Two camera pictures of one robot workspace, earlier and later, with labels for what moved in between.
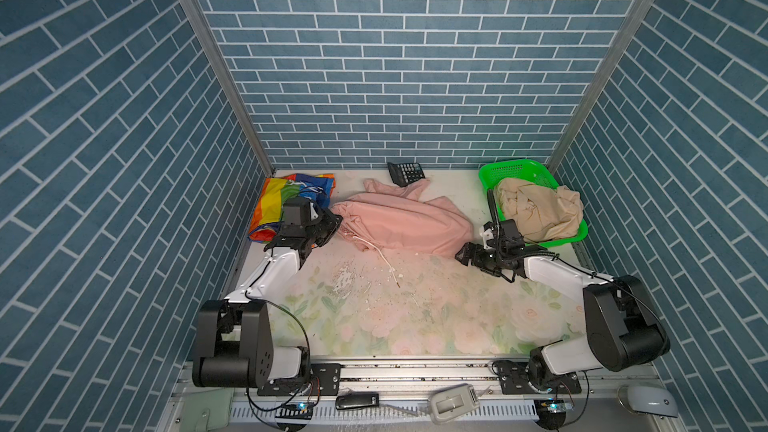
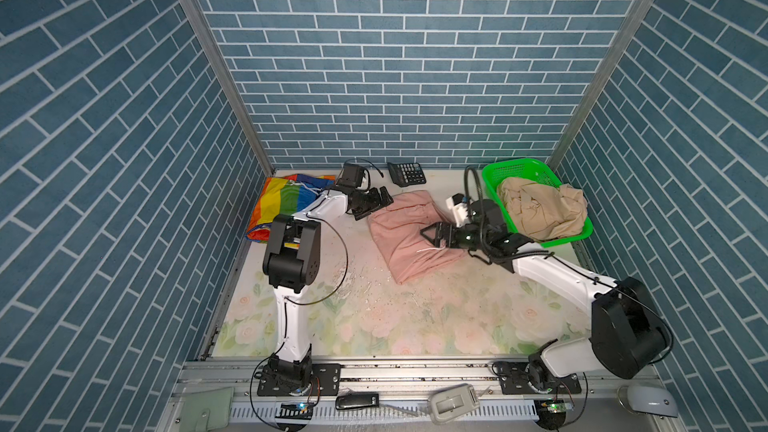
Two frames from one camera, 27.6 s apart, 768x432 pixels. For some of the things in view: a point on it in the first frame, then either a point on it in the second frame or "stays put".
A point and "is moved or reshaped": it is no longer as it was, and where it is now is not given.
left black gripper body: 321,231 to 367,201
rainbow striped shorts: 273,192 stays put
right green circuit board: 555,406 stays put
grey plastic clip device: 451,402 stays put
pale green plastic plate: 218,402 stays put
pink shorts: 394,217 is moved or reshaped
